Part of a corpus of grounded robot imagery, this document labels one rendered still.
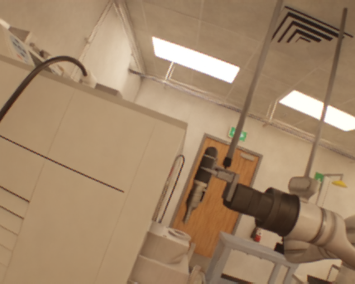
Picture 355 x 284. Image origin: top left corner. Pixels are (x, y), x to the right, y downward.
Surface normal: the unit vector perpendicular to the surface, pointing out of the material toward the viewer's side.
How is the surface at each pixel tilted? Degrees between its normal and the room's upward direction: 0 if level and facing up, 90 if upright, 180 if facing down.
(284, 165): 90
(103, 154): 90
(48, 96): 90
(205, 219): 90
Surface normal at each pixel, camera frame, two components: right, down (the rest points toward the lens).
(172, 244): 0.01, -0.14
